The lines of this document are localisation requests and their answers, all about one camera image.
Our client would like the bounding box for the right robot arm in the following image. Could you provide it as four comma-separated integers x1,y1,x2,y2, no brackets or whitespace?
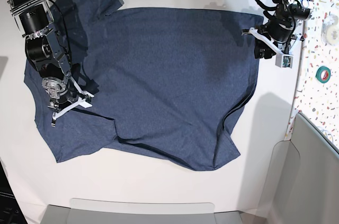
7,0,94,126

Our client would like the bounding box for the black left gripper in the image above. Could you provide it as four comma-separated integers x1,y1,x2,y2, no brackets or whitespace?
242,20,305,59

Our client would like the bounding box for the clear tape dispenser roll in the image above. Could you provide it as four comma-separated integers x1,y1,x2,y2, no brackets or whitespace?
321,15,338,46

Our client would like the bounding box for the terrazzo patterned side table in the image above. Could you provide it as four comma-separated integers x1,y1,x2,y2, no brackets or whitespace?
285,0,338,147

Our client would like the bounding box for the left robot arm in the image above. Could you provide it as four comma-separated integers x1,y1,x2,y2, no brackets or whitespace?
242,0,314,59

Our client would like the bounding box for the dark blue printed t-shirt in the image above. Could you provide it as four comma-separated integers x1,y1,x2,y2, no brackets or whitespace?
24,0,263,171

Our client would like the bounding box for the green tape roll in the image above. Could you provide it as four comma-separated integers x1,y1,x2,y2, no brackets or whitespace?
316,66,331,84

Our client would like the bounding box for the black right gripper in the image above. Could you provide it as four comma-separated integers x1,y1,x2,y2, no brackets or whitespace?
46,75,95,128

